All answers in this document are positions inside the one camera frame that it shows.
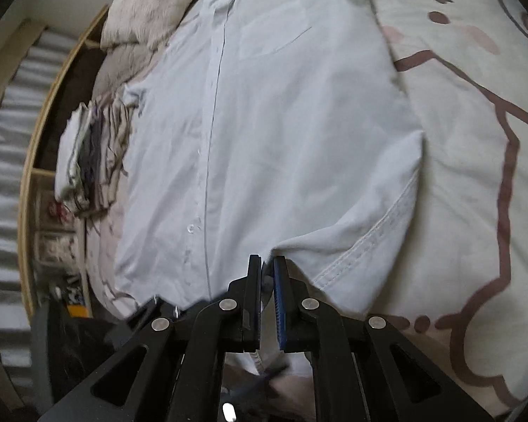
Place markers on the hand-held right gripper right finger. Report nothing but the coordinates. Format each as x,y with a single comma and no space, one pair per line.
280,312

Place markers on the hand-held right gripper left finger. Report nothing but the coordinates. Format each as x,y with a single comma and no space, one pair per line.
251,307

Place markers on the white button shirt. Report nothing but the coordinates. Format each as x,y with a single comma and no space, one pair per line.
290,118

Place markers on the stack of folded clothes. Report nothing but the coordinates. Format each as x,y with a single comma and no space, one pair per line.
92,158

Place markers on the clear storage box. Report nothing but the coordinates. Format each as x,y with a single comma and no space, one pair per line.
55,246

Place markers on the wooden bedside shelf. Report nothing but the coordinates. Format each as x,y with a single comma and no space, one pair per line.
25,211

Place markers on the white pleated curtain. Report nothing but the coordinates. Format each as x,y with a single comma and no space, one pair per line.
9,162

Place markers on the brown cushion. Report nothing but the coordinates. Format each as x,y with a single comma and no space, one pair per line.
66,110

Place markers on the cartoon bear printed bedsheet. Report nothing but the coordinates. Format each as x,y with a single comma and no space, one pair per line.
466,140

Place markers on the small grey quilted pillow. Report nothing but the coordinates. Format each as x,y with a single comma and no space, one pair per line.
119,66

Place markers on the beige printed valance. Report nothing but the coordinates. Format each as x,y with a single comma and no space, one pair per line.
4,74

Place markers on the fluffy white pillow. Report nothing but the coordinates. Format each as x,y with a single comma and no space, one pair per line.
149,0

